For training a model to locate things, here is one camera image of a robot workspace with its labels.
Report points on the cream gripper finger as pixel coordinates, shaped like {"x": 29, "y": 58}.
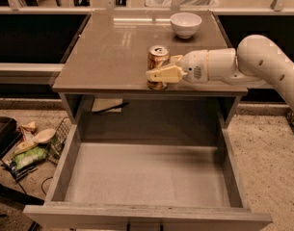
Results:
{"x": 166, "y": 74}
{"x": 175, "y": 59}

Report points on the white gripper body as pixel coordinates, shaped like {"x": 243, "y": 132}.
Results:
{"x": 194, "y": 66}

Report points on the orange soda can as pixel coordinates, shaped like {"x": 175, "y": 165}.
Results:
{"x": 158, "y": 55}

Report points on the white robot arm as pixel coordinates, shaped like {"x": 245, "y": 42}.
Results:
{"x": 254, "y": 62}

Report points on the grey cabinet with glossy top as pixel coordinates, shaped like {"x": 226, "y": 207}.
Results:
{"x": 104, "y": 86}

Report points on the open grey top drawer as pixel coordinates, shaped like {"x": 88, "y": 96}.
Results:
{"x": 144, "y": 187}

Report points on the white ceramic bowl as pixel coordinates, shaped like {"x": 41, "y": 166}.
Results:
{"x": 185, "y": 25}

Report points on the small white dish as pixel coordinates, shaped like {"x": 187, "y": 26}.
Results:
{"x": 44, "y": 136}

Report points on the green snack bag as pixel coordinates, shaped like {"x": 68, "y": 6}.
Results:
{"x": 30, "y": 157}

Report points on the black box on floor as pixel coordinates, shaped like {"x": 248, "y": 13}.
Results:
{"x": 9, "y": 135}

